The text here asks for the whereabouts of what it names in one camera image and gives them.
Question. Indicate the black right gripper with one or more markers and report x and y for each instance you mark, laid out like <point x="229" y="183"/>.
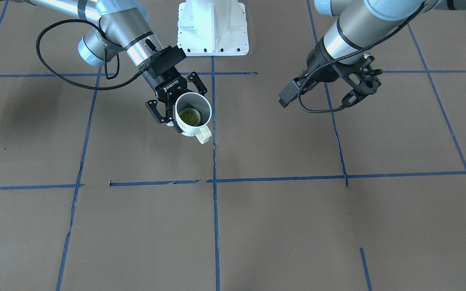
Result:
<point x="164" y="83"/>

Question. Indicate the white central pedestal column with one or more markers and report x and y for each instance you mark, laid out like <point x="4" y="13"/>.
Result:
<point x="212" y="28"/>

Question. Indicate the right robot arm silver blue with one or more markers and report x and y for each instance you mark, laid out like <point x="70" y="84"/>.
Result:
<point x="122" y="25"/>

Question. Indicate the white mug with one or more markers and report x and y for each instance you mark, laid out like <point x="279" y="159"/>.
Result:
<point x="199" y="102"/>

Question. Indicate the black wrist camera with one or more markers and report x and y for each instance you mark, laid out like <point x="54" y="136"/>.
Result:
<point x="291" y="92"/>
<point x="163" y="60"/>

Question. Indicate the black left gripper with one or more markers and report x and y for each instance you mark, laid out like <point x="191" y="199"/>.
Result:
<point x="323" y="69"/>

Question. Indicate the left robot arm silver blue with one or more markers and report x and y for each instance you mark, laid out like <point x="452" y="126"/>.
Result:
<point x="342" y="51"/>

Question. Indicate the lemon slice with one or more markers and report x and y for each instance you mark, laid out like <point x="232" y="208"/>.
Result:
<point x="191" y="116"/>

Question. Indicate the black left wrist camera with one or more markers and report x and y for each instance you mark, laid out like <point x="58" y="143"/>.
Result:
<point x="291" y="92"/>

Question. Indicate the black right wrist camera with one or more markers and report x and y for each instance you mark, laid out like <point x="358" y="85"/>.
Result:
<point x="163" y="60"/>

